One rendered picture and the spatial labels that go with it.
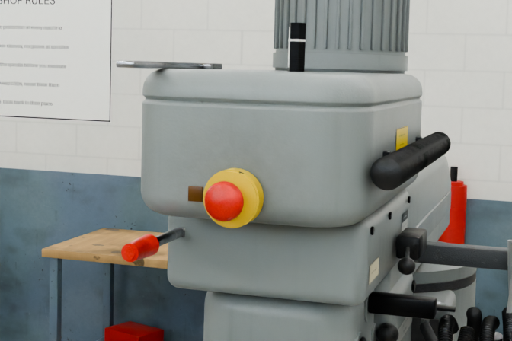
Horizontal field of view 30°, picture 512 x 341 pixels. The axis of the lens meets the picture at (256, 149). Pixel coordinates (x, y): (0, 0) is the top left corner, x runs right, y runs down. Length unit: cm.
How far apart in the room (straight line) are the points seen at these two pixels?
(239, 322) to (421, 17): 435
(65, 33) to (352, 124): 518
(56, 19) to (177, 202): 515
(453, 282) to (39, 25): 478
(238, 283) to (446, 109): 433
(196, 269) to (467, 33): 435
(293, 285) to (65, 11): 510
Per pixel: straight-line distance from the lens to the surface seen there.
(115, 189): 597
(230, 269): 111
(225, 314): 116
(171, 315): 597
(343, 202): 98
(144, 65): 98
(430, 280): 164
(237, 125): 98
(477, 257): 146
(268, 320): 114
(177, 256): 113
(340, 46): 134
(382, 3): 136
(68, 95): 609
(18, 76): 626
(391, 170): 98
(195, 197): 100
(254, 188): 96
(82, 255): 521
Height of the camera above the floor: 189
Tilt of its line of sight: 5 degrees down
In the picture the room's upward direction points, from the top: 2 degrees clockwise
